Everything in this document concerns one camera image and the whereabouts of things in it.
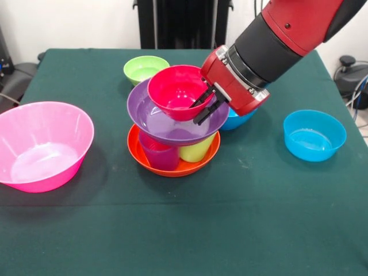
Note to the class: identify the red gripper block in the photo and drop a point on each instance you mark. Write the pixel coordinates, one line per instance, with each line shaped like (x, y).
(227, 83)

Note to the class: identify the small magenta bowl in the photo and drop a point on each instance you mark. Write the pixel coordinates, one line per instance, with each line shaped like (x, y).
(172, 92)

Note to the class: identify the green cup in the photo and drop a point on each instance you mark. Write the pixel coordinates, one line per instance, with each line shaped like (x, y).
(194, 152)

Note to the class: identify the purple bowl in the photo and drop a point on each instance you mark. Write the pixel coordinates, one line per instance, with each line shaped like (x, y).
(161, 126)

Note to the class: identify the orange bowl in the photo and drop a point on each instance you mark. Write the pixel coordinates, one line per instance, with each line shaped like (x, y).
(189, 169)

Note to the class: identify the purple cup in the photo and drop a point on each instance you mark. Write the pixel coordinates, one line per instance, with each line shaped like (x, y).
(161, 158)

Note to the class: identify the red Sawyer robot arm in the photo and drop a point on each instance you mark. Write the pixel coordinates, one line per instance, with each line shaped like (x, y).
(287, 37)

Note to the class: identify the large blue bowl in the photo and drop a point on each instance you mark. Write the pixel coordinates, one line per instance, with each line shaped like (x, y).
(235, 122)

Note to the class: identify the green bowl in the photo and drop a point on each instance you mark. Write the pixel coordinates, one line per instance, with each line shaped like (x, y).
(138, 69)

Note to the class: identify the small blue bowl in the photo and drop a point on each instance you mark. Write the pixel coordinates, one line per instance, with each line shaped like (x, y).
(313, 143)

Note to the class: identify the dark green table cloth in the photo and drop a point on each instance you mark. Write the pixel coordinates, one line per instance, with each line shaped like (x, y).
(201, 224)

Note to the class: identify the large pink bowl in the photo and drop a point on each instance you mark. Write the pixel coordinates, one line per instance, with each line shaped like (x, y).
(43, 161)

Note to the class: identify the black stand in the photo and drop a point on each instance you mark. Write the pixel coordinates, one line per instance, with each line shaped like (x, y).
(4, 57)

